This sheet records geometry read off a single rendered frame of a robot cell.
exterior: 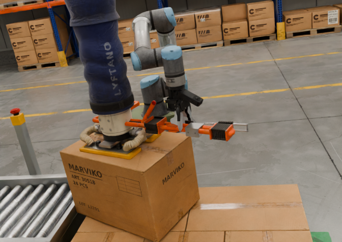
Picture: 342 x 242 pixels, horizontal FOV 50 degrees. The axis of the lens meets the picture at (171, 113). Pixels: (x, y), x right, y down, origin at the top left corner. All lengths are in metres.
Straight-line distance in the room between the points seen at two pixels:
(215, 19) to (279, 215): 7.20
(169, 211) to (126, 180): 0.29
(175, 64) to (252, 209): 0.90
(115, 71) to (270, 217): 1.06
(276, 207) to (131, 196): 0.76
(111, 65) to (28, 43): 8.49
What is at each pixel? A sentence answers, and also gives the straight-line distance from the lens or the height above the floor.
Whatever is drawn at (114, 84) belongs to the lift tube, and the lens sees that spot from 1.78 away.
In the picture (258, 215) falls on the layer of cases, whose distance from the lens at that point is 2.00.
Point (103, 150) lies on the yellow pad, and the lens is 1.90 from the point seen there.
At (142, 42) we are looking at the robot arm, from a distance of 1.85.
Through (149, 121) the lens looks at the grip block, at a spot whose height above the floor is 1.10.
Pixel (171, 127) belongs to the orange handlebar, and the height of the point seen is 1.09.
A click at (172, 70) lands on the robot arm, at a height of 1.37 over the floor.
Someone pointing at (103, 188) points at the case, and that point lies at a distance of 1.94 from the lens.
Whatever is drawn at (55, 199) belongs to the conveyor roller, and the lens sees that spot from 2.49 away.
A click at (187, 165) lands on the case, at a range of 1.95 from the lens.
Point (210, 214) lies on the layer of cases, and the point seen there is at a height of 0.54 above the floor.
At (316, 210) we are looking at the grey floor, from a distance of 2.97.
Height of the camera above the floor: 1.75
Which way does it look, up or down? 20 degrees down
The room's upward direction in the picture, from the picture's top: 9 degrees counter-clockwise
